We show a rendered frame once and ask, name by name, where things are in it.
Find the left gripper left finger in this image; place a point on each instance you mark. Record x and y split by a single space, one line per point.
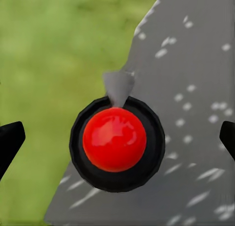
12 137

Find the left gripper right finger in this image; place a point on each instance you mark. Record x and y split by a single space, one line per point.
227 137

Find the pesticide atomizer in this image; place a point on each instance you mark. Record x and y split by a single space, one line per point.
117 142

